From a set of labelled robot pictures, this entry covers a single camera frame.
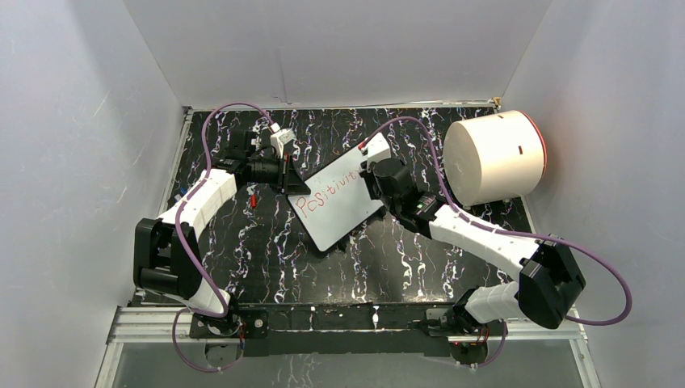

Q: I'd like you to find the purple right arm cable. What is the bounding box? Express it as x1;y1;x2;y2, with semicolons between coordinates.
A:
359;116;633;370

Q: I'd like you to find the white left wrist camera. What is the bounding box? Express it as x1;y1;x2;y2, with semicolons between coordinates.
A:
269;123;296;158

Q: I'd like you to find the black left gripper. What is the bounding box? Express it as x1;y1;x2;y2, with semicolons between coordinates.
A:
248;154;311;196

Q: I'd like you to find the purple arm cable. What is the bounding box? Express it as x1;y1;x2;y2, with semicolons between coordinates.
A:
359;116;633;370
170;103;276;373

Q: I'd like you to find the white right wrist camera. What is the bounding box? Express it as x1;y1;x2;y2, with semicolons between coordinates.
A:
357;133;392;171

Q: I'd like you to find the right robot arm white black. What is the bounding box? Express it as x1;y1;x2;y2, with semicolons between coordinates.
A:
361;158;586;335

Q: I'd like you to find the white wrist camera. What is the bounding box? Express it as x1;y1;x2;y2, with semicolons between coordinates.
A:
269;123;296;158
357;133;392;171

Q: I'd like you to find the small white whiteboard black frame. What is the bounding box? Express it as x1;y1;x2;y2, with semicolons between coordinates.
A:
287;145;383;251

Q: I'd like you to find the white cylindrical drum red rim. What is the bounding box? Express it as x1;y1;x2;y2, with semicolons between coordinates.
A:
443;110;548;206

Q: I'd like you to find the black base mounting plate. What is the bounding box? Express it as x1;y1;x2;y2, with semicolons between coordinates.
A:
237;302;461;356

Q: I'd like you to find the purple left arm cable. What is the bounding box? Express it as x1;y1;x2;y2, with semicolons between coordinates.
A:
170;103;276;373

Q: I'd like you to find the aluminium front frame rail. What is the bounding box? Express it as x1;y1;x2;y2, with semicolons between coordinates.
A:
96;303;600;387

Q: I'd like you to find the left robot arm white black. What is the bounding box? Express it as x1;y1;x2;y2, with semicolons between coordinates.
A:
132;129;310;336

